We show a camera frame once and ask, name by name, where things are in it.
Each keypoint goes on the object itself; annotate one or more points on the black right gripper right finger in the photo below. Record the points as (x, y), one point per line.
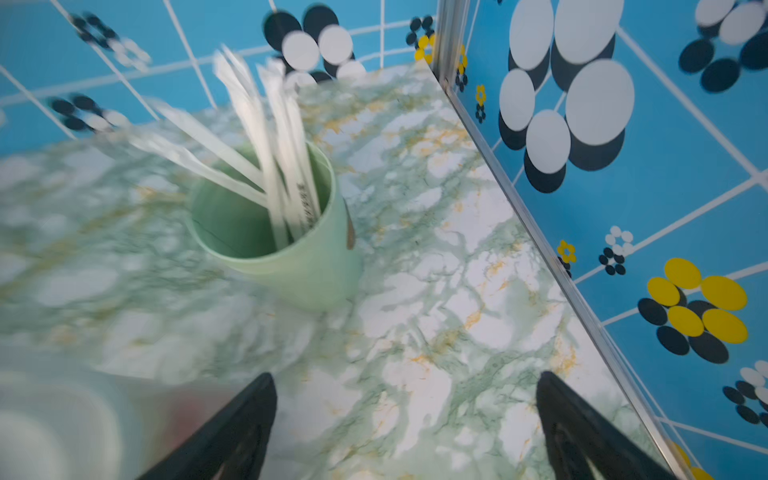
(580, 440)

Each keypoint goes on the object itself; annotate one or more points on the aluminium right corner post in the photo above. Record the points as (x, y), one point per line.
(452, 18)

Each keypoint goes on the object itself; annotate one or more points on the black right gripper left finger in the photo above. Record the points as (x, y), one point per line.
(232, 444)

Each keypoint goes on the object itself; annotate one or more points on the white paper straws bundle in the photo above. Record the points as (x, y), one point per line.
(280, 179)

